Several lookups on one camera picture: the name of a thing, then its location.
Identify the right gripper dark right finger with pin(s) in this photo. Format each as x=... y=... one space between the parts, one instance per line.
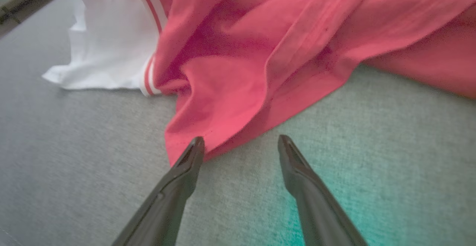
x=319 y=216

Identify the grey sofa seat cushion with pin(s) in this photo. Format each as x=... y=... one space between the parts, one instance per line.
x=74 y=164

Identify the red white-sleeved basketball jersey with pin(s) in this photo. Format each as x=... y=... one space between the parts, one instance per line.
x=241 y=71

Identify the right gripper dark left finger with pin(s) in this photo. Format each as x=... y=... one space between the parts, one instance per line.
x=167 y=209

